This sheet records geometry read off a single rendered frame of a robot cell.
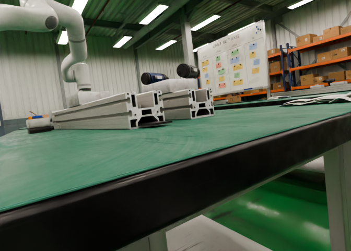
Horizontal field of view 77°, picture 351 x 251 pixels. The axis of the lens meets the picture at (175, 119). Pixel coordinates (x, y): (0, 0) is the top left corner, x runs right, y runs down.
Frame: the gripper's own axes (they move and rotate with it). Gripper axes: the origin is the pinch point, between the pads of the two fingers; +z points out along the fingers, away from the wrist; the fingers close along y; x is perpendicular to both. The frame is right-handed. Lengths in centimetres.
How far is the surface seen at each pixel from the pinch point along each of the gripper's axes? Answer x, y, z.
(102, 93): 68, 16, -5
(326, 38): -124, -941, -185
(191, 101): 100, 4, 1
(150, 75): 58, -12, -14
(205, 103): 100, -1, 2
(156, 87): 86, 6, -4
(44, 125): 35.7, 30.7, 3.5
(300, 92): 2, -328, 2
